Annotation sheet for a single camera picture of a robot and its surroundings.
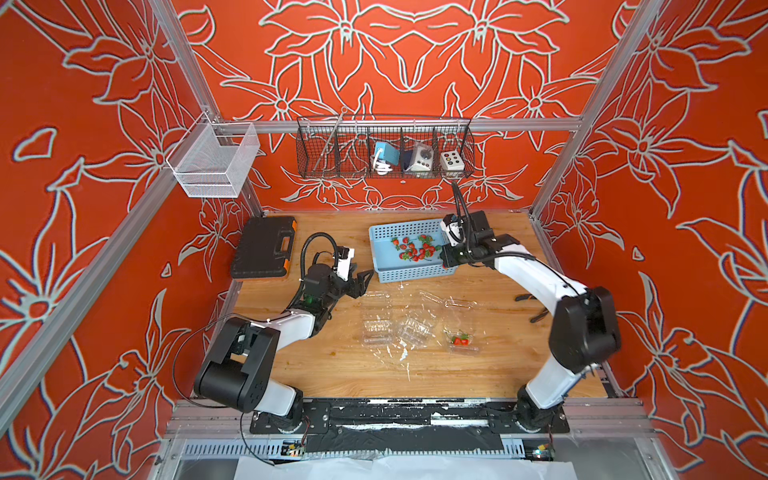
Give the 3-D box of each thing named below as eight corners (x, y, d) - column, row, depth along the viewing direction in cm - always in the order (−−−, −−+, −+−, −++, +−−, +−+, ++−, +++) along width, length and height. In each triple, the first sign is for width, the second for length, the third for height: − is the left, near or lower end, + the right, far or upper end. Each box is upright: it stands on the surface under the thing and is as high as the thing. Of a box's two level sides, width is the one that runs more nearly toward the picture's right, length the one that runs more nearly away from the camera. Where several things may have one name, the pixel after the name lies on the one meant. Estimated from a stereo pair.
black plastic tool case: (230, 283, 101) (222, 273, 96) (251, 227, 118) (245, 216, 113) (285, 283, 101) (280, 273, 96) (298, 227, 118) (295, 216, 113)
